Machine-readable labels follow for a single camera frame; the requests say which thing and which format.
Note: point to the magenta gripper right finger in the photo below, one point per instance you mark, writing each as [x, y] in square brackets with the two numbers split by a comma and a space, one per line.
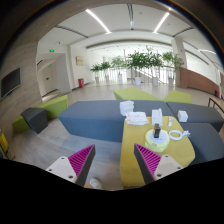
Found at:
[154, 166]

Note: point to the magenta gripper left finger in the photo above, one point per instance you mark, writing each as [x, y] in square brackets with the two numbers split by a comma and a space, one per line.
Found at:
[74, 168]

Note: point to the black charger plug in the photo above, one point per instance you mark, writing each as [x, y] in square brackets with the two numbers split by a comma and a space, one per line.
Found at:
[157, 130]

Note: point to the yellow-green round power socket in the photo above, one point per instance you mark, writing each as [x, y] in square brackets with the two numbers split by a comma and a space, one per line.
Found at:
[157, 144]

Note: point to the yellow table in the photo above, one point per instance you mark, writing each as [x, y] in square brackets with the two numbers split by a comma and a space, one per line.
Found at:
[181, 151]

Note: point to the white upright box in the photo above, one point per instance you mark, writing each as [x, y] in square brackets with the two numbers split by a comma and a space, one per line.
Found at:
[157, 117]

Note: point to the white plastic packet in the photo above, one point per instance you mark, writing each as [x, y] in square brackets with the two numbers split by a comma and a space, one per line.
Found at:
[136, 118]

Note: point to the large blue-grey sofa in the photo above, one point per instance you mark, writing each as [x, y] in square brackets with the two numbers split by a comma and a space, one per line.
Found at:
[99, 119]

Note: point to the small white adapter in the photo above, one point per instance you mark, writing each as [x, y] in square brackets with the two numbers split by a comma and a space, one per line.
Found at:
[170, 121]

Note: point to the white small box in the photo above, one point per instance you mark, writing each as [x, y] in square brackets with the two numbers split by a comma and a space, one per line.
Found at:
[182, 116]

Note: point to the white stacked box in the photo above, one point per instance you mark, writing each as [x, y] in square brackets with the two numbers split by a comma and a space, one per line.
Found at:
[126, 106]

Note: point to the green bench left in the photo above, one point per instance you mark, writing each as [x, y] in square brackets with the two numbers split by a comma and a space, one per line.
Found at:
[53, 108]

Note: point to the green bench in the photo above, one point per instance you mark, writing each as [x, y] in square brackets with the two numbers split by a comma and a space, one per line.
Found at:
[133, 94]
[178, 96]
[53, 108]

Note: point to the dark grey ottoman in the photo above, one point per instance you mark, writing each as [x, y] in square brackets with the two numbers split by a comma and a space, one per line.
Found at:
[36, 119]

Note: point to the blue-grey sofa right section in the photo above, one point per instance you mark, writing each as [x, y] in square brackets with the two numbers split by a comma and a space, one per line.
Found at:
[204, 124]

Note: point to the green bench back right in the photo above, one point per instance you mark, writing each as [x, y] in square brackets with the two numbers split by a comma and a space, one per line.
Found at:
[178, 96]

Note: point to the red bin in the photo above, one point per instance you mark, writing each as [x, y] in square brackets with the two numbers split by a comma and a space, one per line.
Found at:
[81, 82]

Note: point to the potted plant left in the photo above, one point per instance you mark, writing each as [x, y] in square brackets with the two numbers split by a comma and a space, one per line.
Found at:
[96, 68]

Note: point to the potted plant right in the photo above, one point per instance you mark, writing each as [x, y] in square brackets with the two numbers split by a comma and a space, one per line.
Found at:
[154, 63]

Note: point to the potted plant white pot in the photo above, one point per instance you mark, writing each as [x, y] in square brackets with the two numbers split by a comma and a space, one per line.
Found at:
[135, 62]

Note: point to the framed wall picture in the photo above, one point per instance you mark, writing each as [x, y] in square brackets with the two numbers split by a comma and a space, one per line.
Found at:
[79, 61]

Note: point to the wall-mounted black television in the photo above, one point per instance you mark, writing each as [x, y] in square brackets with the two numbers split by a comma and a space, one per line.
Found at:
[10, 82]

